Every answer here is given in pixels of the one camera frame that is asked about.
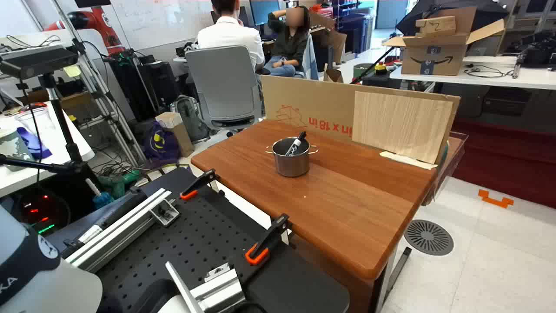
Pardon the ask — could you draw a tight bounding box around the black and white marker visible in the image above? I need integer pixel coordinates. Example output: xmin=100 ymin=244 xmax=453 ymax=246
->
xmin=283 ymin=130 xmax=309 ymax=156

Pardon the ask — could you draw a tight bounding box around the small steel pot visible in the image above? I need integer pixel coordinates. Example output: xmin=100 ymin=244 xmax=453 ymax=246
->
xmin=265 ymin=135 xmax=319 ymax=178

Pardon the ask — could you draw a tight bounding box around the large brown cardboard panel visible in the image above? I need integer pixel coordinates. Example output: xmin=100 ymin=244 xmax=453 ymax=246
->
xmin=256 ymin=74 xmax=462 ymax=152

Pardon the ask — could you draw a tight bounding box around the grey office chair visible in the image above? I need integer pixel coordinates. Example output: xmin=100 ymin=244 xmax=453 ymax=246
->
xmin=184 ymin=43 xmax=265 ymax=137

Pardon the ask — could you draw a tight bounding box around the small brown cardboard box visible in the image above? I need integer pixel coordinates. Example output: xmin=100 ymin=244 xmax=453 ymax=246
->
xmin=154 ymin=109 xmax=196 ymax=156

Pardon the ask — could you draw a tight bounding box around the black perforated breadboard table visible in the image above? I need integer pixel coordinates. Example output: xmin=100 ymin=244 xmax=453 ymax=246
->
xmin=45 ymin=166 xmax=352 ymax=313

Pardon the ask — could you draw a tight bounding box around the person in dark jacket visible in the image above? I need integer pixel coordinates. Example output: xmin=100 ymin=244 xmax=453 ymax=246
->
xmin=262 ymin=3 xmax=314 ymax=78

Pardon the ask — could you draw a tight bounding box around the purple backpack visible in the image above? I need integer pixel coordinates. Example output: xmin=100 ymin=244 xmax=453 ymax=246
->
xmin=137 ymin=118 xmax=182 ymax=166

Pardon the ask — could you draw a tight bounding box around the light corrugated cardboard sheet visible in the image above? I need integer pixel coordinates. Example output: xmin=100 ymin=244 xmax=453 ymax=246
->
xmin=350 ymin=86 xmax=456 ymax=165

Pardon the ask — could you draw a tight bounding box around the person in white shirt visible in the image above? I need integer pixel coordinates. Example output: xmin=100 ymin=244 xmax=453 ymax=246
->
xmin=196 ymin=0 xmax=267 ymax=71

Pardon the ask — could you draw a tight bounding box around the black computer tower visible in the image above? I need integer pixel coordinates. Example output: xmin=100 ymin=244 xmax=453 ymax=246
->
xmin=109 ymin=50 xmax=178 ymax=119

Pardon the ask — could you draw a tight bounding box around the round metal floor drain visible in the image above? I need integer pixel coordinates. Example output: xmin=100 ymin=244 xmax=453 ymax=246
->
xmin=402 ymin=217 xmax=455 ymax=257

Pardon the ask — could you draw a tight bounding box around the aluminium ladder stand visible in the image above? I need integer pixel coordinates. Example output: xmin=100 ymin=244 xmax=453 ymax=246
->
xmin=53 ymin=0 xmax=145 ymax=166

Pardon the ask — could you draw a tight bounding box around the open Amazon cardboard box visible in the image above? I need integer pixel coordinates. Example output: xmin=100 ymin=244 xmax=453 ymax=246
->
xmin=383 ymin=5 xmax=507 ymax=76

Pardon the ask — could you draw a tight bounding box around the red machine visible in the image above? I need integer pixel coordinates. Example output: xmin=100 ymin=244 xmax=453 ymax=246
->
xmin=83 ymin=5 xmax=126 ymax=57

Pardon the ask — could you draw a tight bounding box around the white desk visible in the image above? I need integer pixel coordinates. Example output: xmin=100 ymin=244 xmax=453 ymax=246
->
xmin=0 ymin=100 xmax=95 ymax=198

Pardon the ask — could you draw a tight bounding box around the black control box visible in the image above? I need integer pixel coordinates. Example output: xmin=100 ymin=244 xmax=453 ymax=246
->
xmin=10 ymin=184 xmax=74 ymax=232

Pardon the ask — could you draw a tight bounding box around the blue cloth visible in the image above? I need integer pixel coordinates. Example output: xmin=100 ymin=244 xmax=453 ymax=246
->
xmin=15 ymin=125 xmax=53 ymax=161

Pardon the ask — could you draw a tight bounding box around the white work table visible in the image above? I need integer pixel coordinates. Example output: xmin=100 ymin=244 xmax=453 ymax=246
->
xmin=387 ymin=53 xmax=556 ymax=91

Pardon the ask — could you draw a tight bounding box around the black clamp orange handle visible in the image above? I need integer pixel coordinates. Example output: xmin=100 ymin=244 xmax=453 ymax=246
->
xmin=241 ymin=213 xmax=295 ymax=267
xmin=177 ymin=168 xmax=223 ymax=203

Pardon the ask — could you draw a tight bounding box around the metal table leg frame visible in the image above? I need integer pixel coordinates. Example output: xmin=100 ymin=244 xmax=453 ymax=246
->
xmin=378 ymin=244 xmax=413 ymax=311

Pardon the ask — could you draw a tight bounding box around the long aluminium extrusion rail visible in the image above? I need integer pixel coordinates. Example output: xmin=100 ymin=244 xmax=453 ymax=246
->
xmin=62 ymin=185 xmax=180 ymax=274

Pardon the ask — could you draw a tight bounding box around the black camera tripod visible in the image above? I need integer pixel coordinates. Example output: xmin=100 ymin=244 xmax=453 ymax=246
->
xmin=0 ymin=67 xmax=102 ymax=192

